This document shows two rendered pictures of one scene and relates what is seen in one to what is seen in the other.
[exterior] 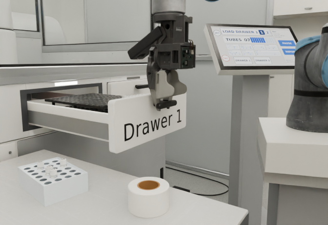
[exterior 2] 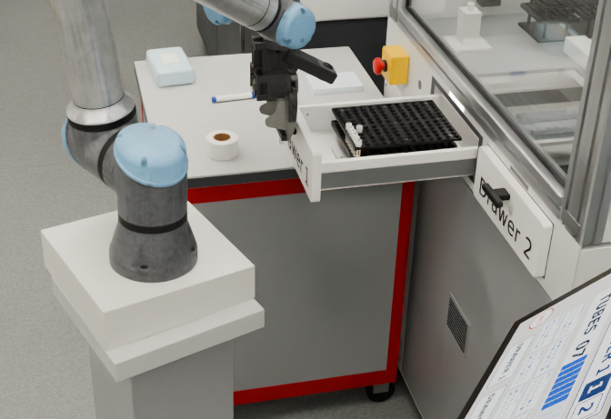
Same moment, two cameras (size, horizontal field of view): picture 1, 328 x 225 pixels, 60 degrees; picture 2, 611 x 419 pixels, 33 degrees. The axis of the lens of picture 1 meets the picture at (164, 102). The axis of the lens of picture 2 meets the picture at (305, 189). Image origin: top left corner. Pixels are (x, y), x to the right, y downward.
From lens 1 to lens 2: 2.45 m
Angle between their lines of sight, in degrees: 119
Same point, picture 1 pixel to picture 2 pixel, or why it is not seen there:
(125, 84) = (494, 170)
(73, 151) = (448, 196)
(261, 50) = (518, 402)
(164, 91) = (270, 108)
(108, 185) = (276, 153)
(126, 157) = (487, 299)
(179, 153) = not seen: outside the picture
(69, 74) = (462, 92)
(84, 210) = (253, 135)
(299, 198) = not seen: hidden behind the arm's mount
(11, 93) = (428, 74)
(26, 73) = (435, 60)
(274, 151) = not seen: hidden behind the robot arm
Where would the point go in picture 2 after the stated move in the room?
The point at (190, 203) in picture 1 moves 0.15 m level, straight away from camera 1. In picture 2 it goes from (201, 166) to (245, 194)
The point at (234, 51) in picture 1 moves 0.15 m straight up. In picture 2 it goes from (552, 330) to (571, 230)
